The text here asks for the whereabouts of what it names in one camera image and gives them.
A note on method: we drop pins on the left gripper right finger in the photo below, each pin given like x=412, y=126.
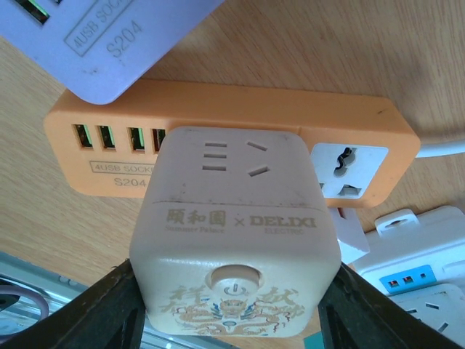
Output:
x=354, y=314

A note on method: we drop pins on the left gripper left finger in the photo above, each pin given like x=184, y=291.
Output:
x=109, y=314

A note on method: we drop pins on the white usb charger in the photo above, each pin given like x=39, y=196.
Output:
x=353, y=243

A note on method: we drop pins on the white cube socket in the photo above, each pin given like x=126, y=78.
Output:
x=441, y=307

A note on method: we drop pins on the beige cube socket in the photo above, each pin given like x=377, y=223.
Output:
x=214, y=257

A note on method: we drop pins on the long white power strip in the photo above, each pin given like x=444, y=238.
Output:
x=410, y=252

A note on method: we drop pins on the orange power strip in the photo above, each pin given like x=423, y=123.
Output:
x=360, y=146

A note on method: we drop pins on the purple power strip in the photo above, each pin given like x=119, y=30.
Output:
x=98, y=49

